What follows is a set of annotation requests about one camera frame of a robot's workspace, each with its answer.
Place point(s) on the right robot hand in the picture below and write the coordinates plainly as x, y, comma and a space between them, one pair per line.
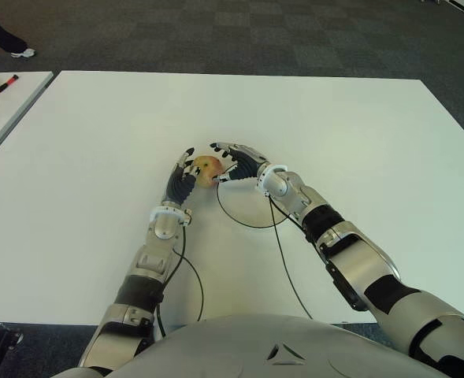
247, 167

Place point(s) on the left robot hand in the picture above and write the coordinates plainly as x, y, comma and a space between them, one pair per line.
178, 189

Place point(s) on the yellow-red apple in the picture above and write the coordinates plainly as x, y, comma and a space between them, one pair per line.
210, 171

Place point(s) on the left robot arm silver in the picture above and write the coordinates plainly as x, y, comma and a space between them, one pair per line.
153, 260

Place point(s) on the white plate black rim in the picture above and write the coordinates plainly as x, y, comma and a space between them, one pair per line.
247, 204

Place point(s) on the grey robot torso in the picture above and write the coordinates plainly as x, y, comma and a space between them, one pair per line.
275, 346

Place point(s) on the red and black marker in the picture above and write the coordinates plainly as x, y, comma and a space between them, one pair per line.
8, 83

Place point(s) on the white sneaker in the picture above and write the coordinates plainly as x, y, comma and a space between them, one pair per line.
23, 54

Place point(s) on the black stand part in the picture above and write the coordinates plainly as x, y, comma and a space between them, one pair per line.
3, 340

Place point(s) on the person leg dark trousers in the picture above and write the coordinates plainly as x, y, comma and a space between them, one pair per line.
1, 29

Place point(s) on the grey metal chair base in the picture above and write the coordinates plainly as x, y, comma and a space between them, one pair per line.
438, 1

